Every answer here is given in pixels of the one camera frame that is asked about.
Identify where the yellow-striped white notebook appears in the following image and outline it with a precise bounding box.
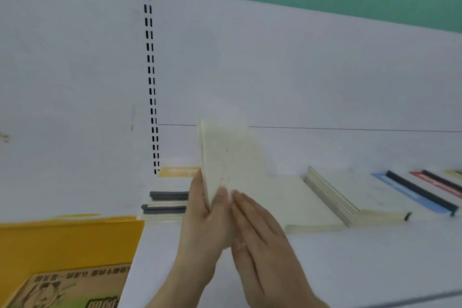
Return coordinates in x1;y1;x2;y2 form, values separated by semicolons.
420;168;462;193

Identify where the person's right forearm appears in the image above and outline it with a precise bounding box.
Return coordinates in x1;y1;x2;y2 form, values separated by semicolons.
308;295;331;308

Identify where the yellow plastic bin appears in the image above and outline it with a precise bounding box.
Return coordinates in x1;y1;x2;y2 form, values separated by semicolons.
0;214;145;297

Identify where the plain cream notebook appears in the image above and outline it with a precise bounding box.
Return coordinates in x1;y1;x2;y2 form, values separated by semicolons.
196;118;270;211
265;173;347;234

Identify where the person's right hand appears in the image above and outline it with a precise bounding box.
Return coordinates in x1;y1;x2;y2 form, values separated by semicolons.
229;190;321;308

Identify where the stack of cream notebooks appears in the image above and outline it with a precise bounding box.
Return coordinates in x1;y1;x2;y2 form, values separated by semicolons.
303;166;413;229

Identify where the white slotted shelf upright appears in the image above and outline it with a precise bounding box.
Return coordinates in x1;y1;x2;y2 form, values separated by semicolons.
142;0;161;176

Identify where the green printed cardboard box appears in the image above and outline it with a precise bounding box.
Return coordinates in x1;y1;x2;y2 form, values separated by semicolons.
0;264;130;308

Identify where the white metal shelf board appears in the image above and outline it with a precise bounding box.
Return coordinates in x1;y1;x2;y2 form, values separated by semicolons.
119;167;462;308

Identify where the blue-striped white notebook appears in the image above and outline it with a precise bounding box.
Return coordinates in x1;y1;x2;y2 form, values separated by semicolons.
370;170;459;218

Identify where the white shelf back panel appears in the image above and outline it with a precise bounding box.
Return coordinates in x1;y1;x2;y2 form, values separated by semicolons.
144;0;462;182

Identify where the person's left hand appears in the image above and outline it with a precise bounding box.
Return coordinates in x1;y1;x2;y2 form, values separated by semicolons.
179;168;232;269

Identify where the red-striped white notebook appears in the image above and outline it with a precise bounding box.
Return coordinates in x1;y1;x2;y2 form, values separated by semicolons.
385;169;462;217

